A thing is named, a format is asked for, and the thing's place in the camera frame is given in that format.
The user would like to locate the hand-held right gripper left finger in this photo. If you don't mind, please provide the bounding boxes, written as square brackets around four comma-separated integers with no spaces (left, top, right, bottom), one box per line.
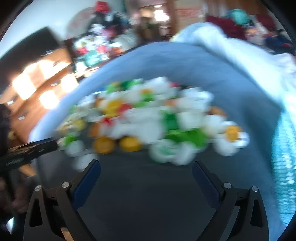
[23,159,101,241]

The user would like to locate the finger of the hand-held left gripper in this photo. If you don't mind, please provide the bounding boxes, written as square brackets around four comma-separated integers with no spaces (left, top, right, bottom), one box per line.
[0,138,58,172]

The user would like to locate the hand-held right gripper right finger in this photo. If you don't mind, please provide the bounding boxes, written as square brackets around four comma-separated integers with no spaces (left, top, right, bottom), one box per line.
[192,160,270,241]

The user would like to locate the teal plastic strainer basket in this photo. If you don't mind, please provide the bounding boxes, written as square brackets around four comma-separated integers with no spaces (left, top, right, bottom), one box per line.
[270,111,296,225]

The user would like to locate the pile of mixed bottle caps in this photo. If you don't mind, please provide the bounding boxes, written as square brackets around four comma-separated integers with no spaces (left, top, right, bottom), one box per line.
[57,77,250,171]

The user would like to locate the wooden dresser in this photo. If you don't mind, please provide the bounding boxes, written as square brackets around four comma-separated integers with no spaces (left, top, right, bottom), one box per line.
[0,49,79,144]

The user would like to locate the black television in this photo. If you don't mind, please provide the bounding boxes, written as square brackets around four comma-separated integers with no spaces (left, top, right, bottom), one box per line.
[0,27,62,93]

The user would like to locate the heap of packets and clothes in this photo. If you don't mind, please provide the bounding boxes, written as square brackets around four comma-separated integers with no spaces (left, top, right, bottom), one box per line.
[67,14,139,75]

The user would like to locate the grey-blue bed sheet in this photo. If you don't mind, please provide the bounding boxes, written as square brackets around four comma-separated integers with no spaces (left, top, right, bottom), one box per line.
[28,42,287,241]

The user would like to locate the floral round board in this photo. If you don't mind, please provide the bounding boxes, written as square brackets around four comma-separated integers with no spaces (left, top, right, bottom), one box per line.
[66,7,95,35]

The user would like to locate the light blue duvet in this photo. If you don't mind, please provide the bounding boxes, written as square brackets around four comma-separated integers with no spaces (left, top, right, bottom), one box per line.
[171,22,296,116]

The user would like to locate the dark red blanket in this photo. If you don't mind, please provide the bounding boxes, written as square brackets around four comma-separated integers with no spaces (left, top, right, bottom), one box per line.
[206,15,245,40]

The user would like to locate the pile of mixed clothes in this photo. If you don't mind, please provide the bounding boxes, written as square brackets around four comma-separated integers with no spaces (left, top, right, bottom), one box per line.
[245,22,294,55]

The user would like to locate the teal round bag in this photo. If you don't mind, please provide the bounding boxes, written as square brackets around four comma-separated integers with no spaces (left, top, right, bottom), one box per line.
[231,9,251,25]

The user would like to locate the red printed cardboard box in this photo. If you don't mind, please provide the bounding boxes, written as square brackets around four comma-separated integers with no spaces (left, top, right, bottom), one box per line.
[174,0,206,26]

